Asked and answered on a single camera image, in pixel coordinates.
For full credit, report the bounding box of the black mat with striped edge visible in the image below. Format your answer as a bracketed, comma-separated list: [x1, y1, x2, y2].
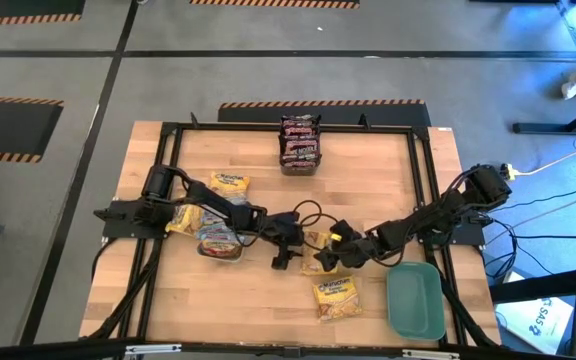
[216, 98, 433, 129]
[0, 95, 65, 164]
[189, 0, 361, 10]
[0, 0, 87, 29]

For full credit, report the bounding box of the black crossbar beam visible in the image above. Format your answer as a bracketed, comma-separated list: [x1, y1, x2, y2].
[0, 339, 576, 360]

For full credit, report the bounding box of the silver metal bracket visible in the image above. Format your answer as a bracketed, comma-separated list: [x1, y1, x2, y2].
[124, 343, 183, 357]
[401, 348, 462, 360]

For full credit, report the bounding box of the black cable bundle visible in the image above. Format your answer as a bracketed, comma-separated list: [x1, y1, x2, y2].
[427, 247, 500, 347]
[87, 238, 162, 342]

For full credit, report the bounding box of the black desk base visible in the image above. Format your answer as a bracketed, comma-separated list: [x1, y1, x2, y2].
[511, 94, 576, 136]

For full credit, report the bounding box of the black left wrist camera cable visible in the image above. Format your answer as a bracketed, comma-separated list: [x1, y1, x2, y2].
[291, 199, 330, 251]

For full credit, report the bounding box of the dark translucent plastic bin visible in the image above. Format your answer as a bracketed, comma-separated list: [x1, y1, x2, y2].
[277, 113, 323, 177]

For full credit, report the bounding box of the pale grey plastic bin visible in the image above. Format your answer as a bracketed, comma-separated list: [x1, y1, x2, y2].
[196, 219, 246, 265]

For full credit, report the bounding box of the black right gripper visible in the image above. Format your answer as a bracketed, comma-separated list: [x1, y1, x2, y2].
[314, 219, 389, 274]

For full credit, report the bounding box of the teal green plastic bin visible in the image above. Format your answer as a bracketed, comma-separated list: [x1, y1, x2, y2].
[386, 260, 447, 343]

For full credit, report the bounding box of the black aluminium rig frame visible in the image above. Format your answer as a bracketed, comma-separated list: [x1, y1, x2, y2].
[117, 112, 474, 349]

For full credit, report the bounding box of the yellow Maruchan noodle soup pack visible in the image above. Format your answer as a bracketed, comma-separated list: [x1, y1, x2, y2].
[208, 171, 252, 206]
[165, 203, 205, 237]
[301, 230, 340, 277]
[311, 275, 363, 323]

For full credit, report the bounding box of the white printed cardboard box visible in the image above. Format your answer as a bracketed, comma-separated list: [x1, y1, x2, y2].
[495, 294, 575, 356]

